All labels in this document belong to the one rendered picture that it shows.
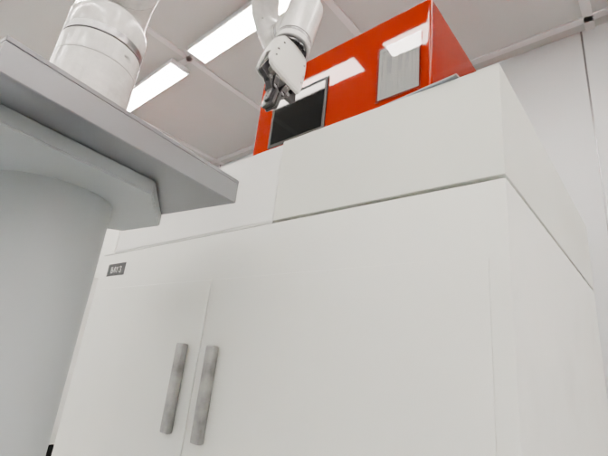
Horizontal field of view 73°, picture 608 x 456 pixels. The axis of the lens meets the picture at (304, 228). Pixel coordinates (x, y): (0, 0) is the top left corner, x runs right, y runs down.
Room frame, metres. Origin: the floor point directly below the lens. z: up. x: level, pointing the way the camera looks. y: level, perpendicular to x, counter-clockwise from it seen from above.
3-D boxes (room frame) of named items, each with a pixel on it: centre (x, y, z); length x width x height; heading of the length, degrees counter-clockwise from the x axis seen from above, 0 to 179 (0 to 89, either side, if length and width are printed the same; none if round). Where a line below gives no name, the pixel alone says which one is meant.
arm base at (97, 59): (0.56, 0.36, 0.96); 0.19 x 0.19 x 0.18
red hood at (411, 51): (1.59, -0.29, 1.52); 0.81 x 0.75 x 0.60; 48
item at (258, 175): (0.84, 0.22, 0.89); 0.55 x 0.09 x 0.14; 48
